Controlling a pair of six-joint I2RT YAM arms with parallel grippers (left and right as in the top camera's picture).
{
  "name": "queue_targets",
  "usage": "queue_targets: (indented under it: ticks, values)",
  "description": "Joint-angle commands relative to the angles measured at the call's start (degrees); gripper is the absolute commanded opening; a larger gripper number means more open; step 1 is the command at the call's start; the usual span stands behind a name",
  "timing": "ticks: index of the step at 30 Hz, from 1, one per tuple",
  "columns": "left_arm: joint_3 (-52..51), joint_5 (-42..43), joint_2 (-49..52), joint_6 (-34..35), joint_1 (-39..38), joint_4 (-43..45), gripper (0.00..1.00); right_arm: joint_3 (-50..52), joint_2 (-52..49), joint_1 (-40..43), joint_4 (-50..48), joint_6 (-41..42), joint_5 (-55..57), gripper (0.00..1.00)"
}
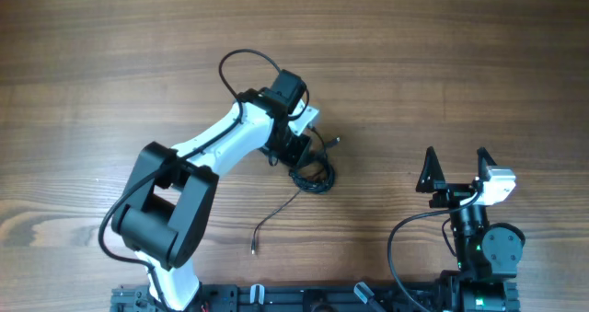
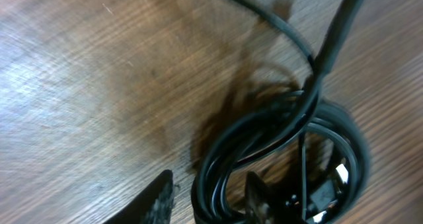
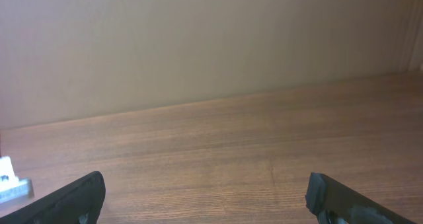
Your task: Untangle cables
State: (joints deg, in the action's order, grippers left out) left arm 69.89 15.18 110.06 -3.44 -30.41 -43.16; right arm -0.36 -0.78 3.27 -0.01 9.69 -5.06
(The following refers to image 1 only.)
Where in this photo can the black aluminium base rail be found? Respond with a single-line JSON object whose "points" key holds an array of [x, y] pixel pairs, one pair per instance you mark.
{"points": [[317, 298]]}

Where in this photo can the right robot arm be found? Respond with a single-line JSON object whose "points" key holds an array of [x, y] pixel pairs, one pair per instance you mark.
{"points": [[487, 254]]}

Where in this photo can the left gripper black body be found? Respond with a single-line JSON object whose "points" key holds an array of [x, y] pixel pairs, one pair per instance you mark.
{"points": [[288, 146]]}

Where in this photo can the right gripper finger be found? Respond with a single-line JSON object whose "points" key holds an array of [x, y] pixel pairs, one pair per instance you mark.
{"points": [[432, 178], [485, 164]]}

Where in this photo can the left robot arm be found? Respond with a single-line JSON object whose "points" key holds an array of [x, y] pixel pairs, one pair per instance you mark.
{"points": [[165, 206]]}

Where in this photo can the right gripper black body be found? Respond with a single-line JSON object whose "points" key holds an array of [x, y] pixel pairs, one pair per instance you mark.
{"points": [[456, 190]]}

